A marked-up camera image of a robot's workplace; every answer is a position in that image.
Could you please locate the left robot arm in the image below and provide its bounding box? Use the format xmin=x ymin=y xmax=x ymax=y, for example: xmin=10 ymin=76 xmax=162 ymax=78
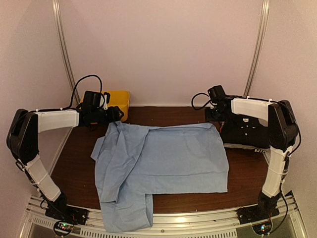
xmin=6 ymin=91 xmax=126 ymax=220

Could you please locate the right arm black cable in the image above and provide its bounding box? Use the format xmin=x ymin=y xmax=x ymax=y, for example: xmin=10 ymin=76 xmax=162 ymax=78
xmin=191 ymin=93 xmax=213 ymax=112

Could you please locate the black shirt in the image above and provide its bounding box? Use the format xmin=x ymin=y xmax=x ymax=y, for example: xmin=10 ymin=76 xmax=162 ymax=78
xmin=220 ymin=114 xmax=269 ymax=149

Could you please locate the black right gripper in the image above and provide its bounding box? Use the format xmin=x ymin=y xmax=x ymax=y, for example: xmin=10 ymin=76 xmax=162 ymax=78
xmin=206 ymin=106 xmax=228 ymax=122

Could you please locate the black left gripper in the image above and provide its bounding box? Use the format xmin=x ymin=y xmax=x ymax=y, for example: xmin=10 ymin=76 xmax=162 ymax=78
xmin=91 ymin=106 xmax=123 ymax=125

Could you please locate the right aluminium frame post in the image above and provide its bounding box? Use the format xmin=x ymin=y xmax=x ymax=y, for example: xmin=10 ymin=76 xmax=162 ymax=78
xmin=244 ymin=0 xmax=270 ymax=97

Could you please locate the aluminium frame post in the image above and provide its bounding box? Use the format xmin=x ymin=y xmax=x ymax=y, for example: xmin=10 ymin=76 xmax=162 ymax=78
xmin=52 ymin=0 xmax=75 ymax=89
xmin=244 ymin=0 xmax=270 ymax=97

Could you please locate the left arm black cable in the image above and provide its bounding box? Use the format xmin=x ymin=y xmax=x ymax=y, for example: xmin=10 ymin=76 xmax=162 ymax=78
xmin=66 ymin=75 xmax=104 ymax=110

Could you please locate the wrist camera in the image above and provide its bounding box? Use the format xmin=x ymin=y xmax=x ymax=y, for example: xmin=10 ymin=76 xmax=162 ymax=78
xmin=208 ymin=85 xmax=227 ymax=103
xmin=100 ymin=92 xmax=110 ymax=110

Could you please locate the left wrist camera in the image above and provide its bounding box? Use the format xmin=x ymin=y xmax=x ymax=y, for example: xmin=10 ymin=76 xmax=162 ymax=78
xmin=100 ymin=92 xmax=110 ymax=110

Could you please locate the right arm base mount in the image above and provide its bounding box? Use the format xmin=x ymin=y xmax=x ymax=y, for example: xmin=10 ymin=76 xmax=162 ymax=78
xmin=236 ymin=205 xmax=280 ymax=225

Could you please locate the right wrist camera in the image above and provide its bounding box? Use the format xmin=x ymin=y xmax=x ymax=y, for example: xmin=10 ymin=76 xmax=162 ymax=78
xmin=208 ymin=85 xmax=227 ymax=103

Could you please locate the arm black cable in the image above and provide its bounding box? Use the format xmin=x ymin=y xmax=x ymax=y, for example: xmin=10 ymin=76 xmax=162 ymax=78
xmin=191 ymin=93 xmax=213 ymax=112
xmin=66 ymin=75 xmax=104 ymax=110

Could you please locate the aluminium front rail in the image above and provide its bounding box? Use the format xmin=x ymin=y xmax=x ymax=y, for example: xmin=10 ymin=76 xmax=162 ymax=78
xmin=20 ymin=196 xmax=307 ymax=238

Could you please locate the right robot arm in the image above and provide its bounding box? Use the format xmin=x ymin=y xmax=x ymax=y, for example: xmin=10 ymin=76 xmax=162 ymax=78
xmin=202 ymin=93 xmax=300 ymax=219

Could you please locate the left aluminium frame post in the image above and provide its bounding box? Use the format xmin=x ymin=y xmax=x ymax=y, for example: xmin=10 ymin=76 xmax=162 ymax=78
xmin=52 ymin=0 xmax=75 ymax=89

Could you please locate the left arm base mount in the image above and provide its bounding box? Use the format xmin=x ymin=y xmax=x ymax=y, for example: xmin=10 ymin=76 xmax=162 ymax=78
xmin=45 ymin=205 xmax=89 ymax=225

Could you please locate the yellow plastic basket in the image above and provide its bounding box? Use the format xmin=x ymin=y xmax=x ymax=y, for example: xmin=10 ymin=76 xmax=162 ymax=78
xmin=76 ymin=90 xmax=130 ymax=125

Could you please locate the grey shirt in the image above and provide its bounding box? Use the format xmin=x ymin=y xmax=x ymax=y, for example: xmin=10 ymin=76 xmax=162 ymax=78
xmin=224 ymin=143 xmax=269 ymax=153

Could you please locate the light blue long sleeve shirt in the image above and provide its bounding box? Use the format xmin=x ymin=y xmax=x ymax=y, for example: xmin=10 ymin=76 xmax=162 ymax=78
xmin=91 ymin=121 xmax=229 ymax=233

